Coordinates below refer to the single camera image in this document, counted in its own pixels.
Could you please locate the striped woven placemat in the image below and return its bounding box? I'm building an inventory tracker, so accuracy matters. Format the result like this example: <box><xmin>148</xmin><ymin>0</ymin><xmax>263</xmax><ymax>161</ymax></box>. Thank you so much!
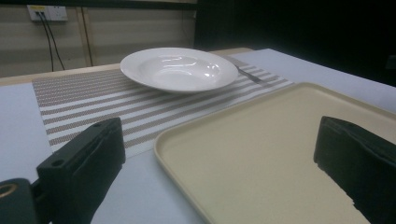
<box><xmin>32</xmin><ymin>55</ymin><xmax>296</xmax><ymax>160</ymax></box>

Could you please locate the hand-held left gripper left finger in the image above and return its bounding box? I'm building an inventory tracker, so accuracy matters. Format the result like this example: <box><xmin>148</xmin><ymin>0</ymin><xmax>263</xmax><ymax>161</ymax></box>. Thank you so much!
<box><xmin>35</xmin><ymin>117</ymin><xmax>127</xmax><ymax>224</ymax></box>

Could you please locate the white table cover sheet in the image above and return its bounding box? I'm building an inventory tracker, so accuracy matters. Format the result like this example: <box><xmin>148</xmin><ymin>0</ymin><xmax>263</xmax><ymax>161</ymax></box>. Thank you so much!
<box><xmin>0</xmin><ymin>48</ymin><xmax>396</xmax><ymax>224</ymax></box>

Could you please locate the beige plastic tray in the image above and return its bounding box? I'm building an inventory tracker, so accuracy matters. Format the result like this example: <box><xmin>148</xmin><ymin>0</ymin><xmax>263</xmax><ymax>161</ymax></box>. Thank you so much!
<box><xmin>153</xmin><ymin>81</ymin><xmax>396</xmax><ymax>224</ymax></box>

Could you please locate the metal fork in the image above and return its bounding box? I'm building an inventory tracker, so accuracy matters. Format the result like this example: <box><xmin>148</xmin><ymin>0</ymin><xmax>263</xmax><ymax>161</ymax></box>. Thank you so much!
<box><xmin>235</xmin><ymin>65</ymin><xmax>273</xmax><ymax>88</ymax></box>

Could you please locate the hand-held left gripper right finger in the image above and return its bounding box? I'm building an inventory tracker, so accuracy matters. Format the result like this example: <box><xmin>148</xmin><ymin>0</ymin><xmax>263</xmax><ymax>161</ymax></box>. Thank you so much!
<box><xmin>313</xmin><ymin>116</ymin><xmax>396</xmax><ymax>224</ymax></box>

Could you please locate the white deep plate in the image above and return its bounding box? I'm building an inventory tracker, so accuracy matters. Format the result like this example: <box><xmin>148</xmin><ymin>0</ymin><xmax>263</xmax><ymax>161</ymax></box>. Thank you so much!
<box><xmin>120</xmin><ymin>47</ymin><xmax>240</xmax><ymax>94</ymax></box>

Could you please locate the black power cable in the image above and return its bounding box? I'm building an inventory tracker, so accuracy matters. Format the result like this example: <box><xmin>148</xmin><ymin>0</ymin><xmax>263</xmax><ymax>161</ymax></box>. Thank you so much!
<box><xmin>41</xmin><ymin>11</ymin><xmax>66</xmax><ymax>71</ymax></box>
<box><xmin>36</xmin><ymin>11</ymin><xmax>55</xmax><ymax>73</ymax></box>

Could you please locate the white wall socket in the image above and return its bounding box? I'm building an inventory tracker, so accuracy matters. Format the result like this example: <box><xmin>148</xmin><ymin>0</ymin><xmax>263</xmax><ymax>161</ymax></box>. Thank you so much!
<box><xmin>26</xmin><ymin>4</ymin><xmax>69</xmax><ymax>22</ymax></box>

